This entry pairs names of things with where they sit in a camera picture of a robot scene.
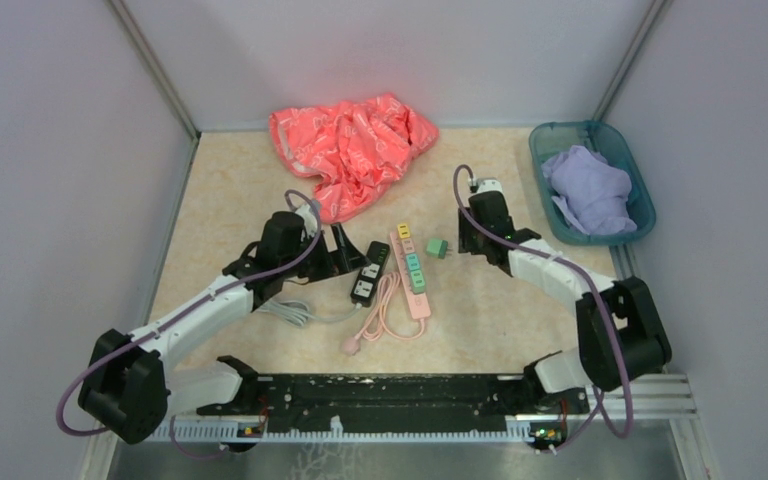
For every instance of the yellow plug adapter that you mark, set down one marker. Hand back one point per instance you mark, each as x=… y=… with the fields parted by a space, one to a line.
x=403 y=231

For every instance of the white slotted cable duct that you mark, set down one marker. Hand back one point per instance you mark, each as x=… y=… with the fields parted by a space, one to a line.
x=246 y=430

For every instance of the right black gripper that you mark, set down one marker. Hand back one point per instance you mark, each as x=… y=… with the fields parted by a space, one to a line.
x=466 y=245

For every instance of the black power strip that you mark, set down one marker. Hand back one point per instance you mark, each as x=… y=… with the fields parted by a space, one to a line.
x=369 y=276

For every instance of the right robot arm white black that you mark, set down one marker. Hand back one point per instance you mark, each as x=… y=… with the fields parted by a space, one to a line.
x=620 y=335

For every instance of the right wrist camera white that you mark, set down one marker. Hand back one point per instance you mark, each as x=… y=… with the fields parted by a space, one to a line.
x=484 y=185

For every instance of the pink crumpled cloth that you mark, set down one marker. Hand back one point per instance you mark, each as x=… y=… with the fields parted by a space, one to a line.
x=356 y=150

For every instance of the green plug adapter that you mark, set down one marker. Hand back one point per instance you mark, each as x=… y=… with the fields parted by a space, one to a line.
x=437 y=248
x=417 y=286
x=416 y=276

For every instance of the teal plug adapter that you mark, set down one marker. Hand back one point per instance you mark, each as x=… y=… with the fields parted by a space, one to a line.
x=412 y=262

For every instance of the pink power strip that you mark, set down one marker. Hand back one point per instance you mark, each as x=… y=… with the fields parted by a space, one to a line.
x=418 y=305

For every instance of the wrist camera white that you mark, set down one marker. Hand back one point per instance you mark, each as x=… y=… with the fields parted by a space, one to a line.
x=306 y=212
x=484 y=185

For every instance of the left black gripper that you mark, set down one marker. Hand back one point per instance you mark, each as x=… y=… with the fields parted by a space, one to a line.
x=345 y=259

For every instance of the beige pink plug adapter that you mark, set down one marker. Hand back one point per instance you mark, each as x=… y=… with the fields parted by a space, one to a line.
x=408 y=246

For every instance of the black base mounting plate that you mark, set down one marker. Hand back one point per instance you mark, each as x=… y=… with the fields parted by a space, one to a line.
x=379 y=404

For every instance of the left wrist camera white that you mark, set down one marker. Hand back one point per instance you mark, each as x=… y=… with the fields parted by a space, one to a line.
x=306 y=212

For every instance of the lavender cloth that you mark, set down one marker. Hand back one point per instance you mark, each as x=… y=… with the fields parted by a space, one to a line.
x=591 y=195

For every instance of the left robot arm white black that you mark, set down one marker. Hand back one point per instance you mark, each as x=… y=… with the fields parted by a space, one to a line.
x=132 y=384

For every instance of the teal plastic basket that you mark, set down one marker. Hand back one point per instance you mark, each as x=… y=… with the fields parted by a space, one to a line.
x=549 y=139

